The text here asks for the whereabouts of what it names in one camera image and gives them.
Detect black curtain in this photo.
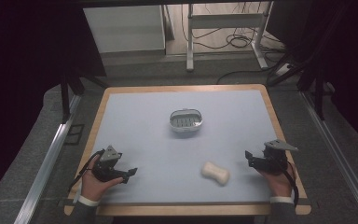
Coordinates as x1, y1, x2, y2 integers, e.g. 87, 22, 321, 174
0, 0, 108, 209
265, 0, 358, 153

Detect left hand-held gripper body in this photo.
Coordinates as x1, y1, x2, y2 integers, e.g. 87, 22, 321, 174
91, 145, 131, 183

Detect black cables on floor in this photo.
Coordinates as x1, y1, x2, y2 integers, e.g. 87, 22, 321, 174
181, 3, 293, 86

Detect person's left hand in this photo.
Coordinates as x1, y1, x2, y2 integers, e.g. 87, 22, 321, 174
80, 154, 124, 203

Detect person's right hand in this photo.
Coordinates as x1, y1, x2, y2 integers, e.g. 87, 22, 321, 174
255, 161, 296, 200

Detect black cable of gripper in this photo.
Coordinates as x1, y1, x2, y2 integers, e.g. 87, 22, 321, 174
67, 148, 106, 193
280, 161, 300, 209

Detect white cabinet panel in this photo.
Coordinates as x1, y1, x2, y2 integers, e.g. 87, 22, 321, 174
83, 4, 167, 54

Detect white metal desk frame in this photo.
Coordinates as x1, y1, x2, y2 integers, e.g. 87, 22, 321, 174
186, 1, 274, 73

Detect grey soap dish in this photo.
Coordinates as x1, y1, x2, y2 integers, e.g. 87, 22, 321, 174
169, 107, 204, 133

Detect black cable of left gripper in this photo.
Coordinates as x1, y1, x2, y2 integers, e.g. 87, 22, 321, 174
67, 148, 106, 193

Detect white power strip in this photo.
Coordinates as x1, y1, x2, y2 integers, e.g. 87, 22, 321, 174
274, 63, 293, 77

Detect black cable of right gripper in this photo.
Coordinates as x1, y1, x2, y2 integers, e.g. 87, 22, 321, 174
280, 161, 300, 209

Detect light blue table mat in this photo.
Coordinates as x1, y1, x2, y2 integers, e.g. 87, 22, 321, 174
83, 89, 282, 204

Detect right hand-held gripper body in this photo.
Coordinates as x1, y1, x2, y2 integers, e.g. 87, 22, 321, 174
253, 138, 299, 174

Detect white soap bar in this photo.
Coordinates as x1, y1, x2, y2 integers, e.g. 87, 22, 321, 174
200, 161, 231, 187

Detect aluminium rail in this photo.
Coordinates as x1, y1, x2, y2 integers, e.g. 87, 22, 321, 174
13, 92, 83, 224
301, 91, 358, 224

